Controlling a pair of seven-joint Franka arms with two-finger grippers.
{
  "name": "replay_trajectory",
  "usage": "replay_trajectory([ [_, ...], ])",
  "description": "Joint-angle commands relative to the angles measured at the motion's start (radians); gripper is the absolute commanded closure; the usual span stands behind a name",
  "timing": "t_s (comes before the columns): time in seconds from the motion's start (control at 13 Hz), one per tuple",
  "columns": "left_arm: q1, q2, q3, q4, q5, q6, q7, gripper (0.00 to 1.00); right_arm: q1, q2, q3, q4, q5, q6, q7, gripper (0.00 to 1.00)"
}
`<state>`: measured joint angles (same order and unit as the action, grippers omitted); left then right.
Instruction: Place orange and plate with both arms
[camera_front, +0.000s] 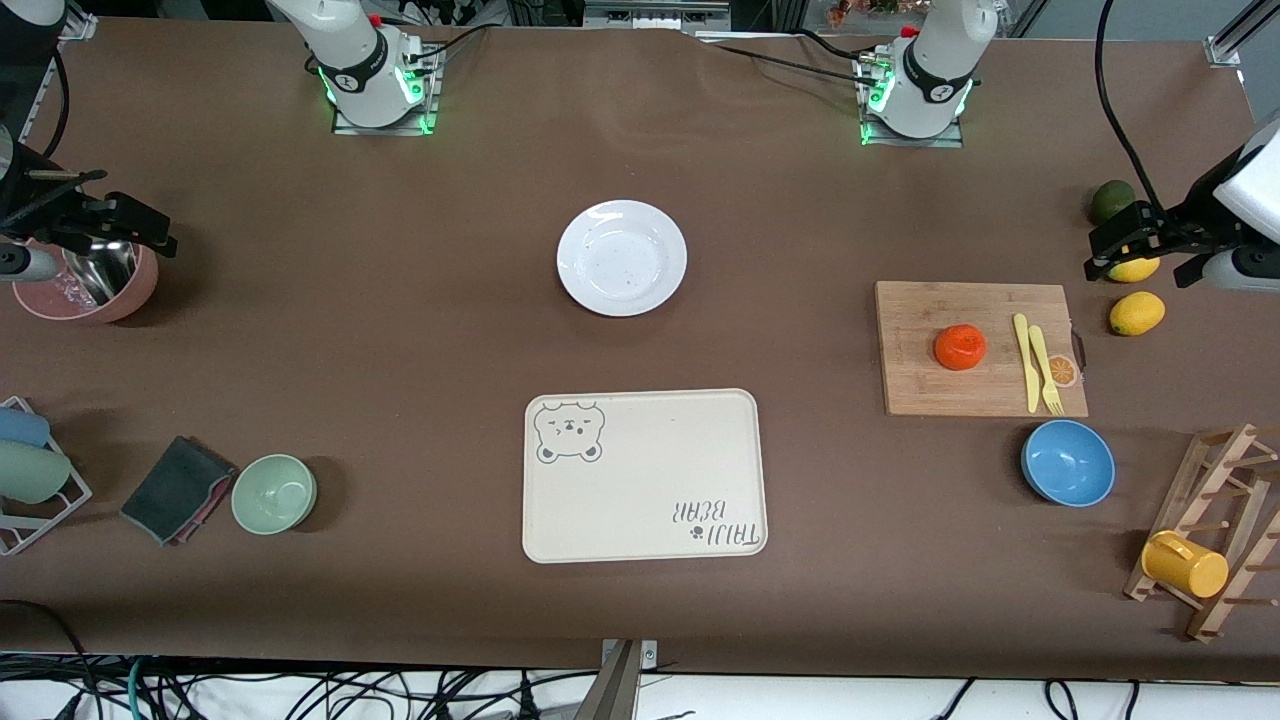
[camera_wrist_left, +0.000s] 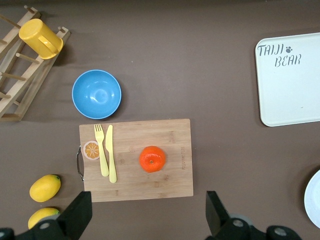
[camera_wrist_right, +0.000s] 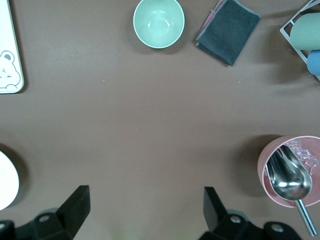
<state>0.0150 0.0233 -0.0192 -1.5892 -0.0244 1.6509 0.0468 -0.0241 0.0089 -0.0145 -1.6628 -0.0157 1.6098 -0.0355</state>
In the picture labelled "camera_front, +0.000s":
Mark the black left base cable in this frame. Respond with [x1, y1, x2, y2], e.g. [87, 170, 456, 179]
[695, 30, 891, 91]

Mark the yellow plastic fork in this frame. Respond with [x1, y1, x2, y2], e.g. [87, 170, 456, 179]
[1028, 325, 1065, 416]

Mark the white round plate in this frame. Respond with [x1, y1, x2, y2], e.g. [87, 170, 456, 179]
[556, 200, 689, 318]

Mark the black base cable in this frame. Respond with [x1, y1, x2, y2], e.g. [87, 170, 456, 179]
[405, 25, 493, 73]
[695, 30, 891, 91]

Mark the yellow plastic knife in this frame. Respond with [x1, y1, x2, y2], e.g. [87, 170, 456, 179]
[1013, 313, 1042, 414]

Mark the dark green avocado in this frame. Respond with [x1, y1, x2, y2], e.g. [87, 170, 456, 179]
[1089, 180, 1138, 227]

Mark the pale green cup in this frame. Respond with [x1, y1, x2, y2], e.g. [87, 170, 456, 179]
[0, 440, 73, 505]

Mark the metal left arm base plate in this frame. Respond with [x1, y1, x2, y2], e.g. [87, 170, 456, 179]
[858, 55, 966, 149]

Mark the light blue cup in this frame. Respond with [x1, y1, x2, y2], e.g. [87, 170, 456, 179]
[0, 407, 51, 449]

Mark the wooden peg mug rack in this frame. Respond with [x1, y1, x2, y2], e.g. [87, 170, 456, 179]
[1123, 423, 1280, 643]

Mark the cream tray with bear print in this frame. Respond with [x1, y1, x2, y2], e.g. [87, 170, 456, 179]
[522, 388, 769, 565]

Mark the grey metal box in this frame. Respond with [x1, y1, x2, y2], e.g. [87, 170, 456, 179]
[583, 0, 733, 33]

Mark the black right base cable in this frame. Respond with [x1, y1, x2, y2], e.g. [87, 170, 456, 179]
[405, 25, 493, 73]

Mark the dark grey folded cloth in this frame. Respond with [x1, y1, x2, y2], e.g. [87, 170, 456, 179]
[120, 435, 239, 547]

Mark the white wire cup rack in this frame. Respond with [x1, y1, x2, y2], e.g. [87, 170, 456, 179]
[0, 396, 94, 557]

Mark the bamboo cutting board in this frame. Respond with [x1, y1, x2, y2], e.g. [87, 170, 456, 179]
[875, 281, 1090, 418]

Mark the orange fruit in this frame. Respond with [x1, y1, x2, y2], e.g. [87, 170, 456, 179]
[934, 324, 989, 372]

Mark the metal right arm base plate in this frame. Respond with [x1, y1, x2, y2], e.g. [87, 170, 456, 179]
[332, 45, 441, 136]

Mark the metal scoop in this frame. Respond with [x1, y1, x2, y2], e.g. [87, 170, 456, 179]
[62, 240, 139, 306]

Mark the blue bowl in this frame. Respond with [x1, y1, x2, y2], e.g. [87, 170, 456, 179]
[1020, 419, 1117, 508]

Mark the pink bowl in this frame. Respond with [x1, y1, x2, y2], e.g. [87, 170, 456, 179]
[12, 238, 160, 325]

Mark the yellow mug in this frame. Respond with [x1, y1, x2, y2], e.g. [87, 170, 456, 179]
[1141, 530, 1230, 600]

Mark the pale green bowl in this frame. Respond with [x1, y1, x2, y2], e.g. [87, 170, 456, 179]
[231, 454, 318, 536]

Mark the grey metal table bracket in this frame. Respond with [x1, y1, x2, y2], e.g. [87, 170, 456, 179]
[590, 640, 659, 720]

